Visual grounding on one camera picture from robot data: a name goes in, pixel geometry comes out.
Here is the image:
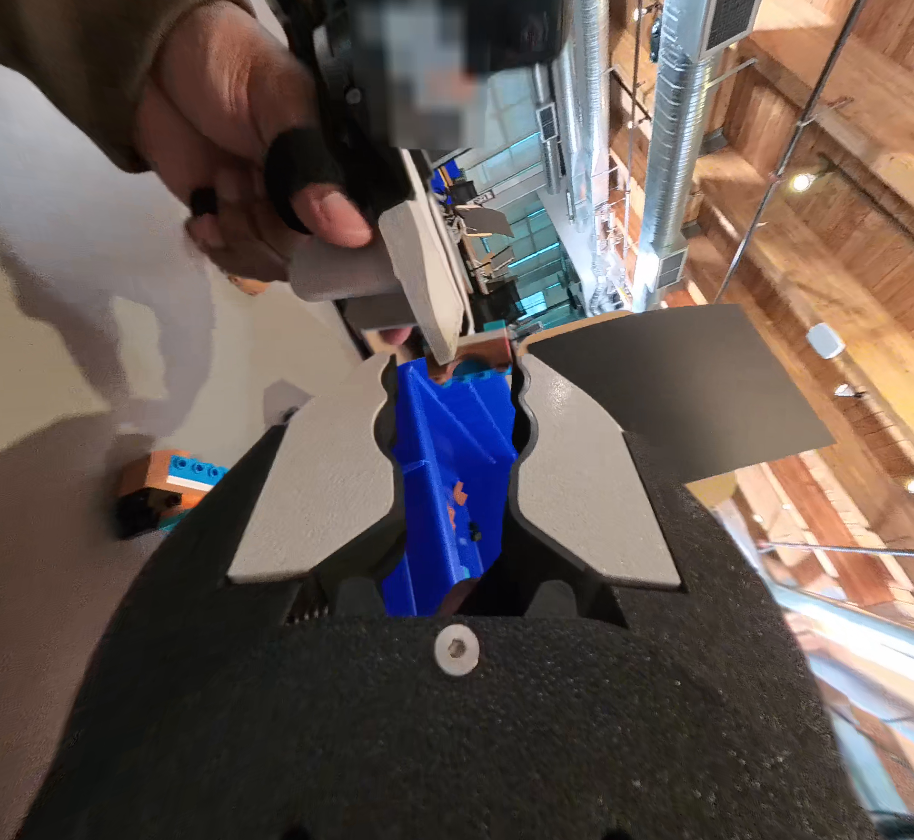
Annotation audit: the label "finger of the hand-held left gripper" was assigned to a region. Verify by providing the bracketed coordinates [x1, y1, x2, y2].
[412, 152, 475, 344]
[379, 195, 465, 365]

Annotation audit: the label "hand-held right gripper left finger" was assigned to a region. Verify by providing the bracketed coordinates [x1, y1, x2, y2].
[229, 355, 407, 605]

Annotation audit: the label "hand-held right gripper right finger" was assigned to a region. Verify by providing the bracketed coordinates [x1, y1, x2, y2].
[507, 352, 684, 591]

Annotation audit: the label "small multicoloured toy brick block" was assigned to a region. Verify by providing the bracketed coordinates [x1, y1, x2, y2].
[429, 333, 511, 384]

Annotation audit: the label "blue plastic bin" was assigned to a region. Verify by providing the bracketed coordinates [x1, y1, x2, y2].
[379, 359, 518, 620]

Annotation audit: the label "toy bricks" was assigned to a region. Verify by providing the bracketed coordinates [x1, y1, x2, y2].
[440, 476, 494, 552]

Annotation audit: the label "blue orange toy brick assembly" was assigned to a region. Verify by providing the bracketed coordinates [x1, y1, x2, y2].
[115, 448, 229, 538]

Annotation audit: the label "person's left forearm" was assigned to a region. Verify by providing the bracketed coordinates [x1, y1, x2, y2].
[0, 0, 258, 172]

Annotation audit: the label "person's left hand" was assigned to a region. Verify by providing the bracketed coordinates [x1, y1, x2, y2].
[136, 0, 379, 284]

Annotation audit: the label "black panel with wooden edge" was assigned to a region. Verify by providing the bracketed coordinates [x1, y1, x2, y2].
[512, 305, 836, 510]

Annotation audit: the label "silver ventilation duct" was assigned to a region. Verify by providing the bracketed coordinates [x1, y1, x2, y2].
[636, 0, 732, 310]
[569, 0, 612, 262]

